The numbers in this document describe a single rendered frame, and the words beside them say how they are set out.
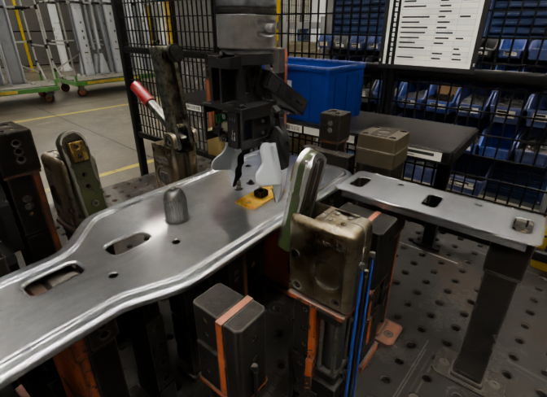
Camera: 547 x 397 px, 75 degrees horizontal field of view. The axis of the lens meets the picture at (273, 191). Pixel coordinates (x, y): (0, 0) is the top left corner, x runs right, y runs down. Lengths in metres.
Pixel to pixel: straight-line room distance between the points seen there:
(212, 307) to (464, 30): 0.79
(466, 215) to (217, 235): 0.35
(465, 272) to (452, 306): 0.14
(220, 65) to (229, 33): 0.04
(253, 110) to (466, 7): 0.61
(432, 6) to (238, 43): 0.60
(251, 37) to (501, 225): 0.41
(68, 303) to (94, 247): 0.10
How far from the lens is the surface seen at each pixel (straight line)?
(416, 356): 0.76
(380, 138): 0.69
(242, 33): 0.46
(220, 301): 0.39
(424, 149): 0.77
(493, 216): 0.60
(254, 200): 0.55
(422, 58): 0.97
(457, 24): 0.96
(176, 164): 0.67
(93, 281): 0.44
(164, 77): 0.65
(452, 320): 0.85
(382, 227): 0.55
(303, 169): 0.40
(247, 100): 0.48
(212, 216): 0.52
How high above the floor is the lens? 1.25
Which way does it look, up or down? 25 degrees down
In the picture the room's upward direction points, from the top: straight up
